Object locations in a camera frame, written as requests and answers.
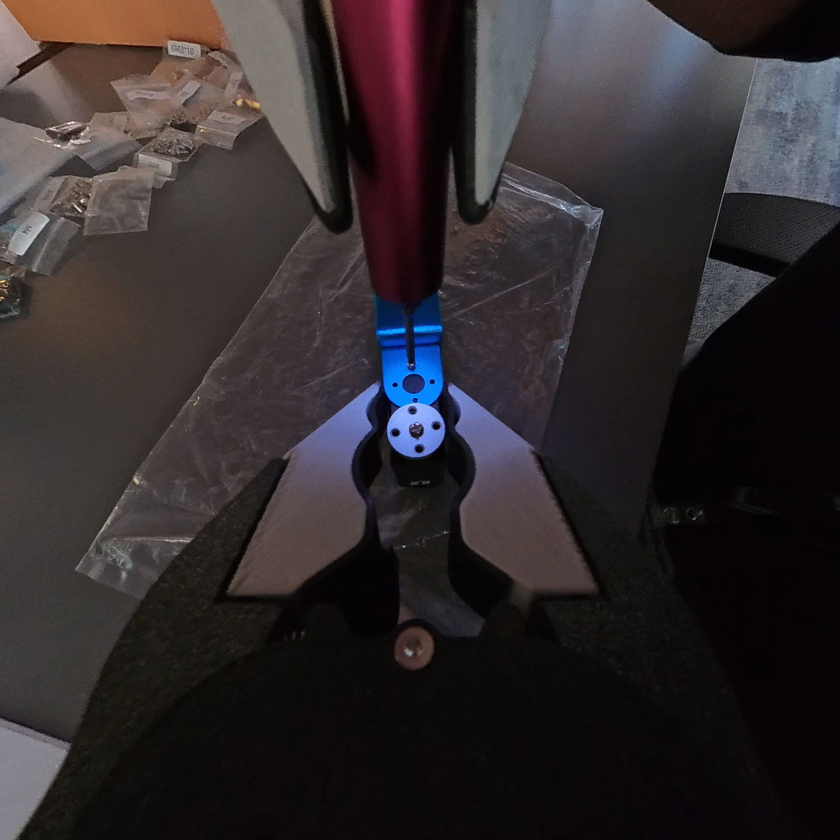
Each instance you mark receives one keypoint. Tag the white paper sheet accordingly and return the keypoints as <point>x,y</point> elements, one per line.
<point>19,164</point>

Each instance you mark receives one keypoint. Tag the white foam sheet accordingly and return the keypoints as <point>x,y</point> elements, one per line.
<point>13,52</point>

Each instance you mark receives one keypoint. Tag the blue metal bracket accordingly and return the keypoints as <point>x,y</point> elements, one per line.
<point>433,367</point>

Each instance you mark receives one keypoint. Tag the brown cardboard box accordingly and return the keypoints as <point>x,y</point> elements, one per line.
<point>98,19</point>

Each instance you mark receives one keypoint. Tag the pile of small screw bags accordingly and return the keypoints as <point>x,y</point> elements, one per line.
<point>118,203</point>

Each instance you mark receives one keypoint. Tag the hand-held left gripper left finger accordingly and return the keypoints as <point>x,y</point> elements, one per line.
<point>302,518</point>

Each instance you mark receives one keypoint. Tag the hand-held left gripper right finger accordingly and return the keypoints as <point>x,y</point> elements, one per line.
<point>525,518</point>

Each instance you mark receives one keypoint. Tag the black servo with silver horn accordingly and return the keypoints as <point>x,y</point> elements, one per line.
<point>426,439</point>

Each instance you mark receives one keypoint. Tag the clear plastic bag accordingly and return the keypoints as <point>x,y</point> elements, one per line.
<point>262,394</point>

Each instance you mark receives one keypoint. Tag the black office chair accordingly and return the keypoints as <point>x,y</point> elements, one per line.
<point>774,223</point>

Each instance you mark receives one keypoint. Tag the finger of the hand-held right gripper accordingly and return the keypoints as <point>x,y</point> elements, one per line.
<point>289,72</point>
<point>502,72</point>

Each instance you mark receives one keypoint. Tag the white box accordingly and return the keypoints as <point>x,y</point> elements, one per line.
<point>26,774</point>

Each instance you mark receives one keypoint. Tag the red metal screwdriver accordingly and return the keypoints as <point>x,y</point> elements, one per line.
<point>400,164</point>

